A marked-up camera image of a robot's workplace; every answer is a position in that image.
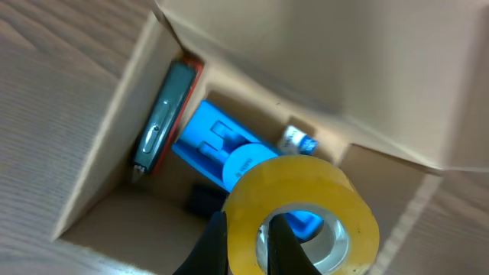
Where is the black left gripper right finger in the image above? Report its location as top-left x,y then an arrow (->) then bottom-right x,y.
267,214 -> 321,275

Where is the yellow clear tape roll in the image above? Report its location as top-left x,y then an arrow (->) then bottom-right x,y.
223,155 -> 380,274

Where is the red and black stapler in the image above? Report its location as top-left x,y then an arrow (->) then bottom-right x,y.
130,57 -> 203,183

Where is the small white blue item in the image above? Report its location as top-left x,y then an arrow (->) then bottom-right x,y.
277,125 -> 318,155

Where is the brown cardboard box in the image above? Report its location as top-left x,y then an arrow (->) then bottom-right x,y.
51,1 -> 488,274

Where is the blue plastic block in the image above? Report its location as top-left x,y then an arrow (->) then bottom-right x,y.
170,99 -> 325,241

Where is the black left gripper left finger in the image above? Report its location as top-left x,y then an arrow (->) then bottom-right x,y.
173,212 -> 228,275

